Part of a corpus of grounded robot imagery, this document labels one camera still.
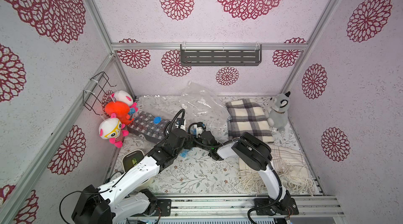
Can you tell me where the white green lidded container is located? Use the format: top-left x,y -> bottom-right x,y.
121,149 -> 144,172

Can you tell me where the black white knit scarf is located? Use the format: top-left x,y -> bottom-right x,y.
128,112 -> 169,144

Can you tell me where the red plush toy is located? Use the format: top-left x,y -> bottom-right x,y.
105,101 -> 139,125

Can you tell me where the grey metal wall shelf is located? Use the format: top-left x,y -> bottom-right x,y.
179,44 -> 262,66

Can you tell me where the black wire wall rack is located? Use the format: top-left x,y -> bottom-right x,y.
82,71 -> 116,116

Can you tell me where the white pink plush toy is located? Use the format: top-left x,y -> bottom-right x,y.
98,113 -> 129,148
111,91 -> 137,108

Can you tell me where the blue round bag valve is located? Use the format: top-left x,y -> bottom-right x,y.
153,116 -> 162,124

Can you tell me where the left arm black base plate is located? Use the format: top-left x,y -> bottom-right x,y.
128,197 -> 172,217

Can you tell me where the upper white pink plush toy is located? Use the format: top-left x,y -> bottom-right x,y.
111,91 -> 137,108

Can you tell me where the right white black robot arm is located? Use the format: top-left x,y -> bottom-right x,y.
184,131 -> 290,208

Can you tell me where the lower white pink plush toy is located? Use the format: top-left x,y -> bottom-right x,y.
98,113 -> 129,148

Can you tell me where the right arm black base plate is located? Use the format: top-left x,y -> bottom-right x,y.
254,191 -> 299,216

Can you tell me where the clear plastic vacuum bag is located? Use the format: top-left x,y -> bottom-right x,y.
139,82 -> 232,130

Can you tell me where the grey plush husky toy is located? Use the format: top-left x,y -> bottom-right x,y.
264,91 -> 291,133

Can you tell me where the grey cream plaid scarf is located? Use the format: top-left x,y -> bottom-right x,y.
225,99 -> 275,143

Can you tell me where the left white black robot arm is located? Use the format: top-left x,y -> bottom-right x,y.
71,125 -> 190,224

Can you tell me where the cream fringed striped scarf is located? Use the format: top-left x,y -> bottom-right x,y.
238,144 -> 319,196

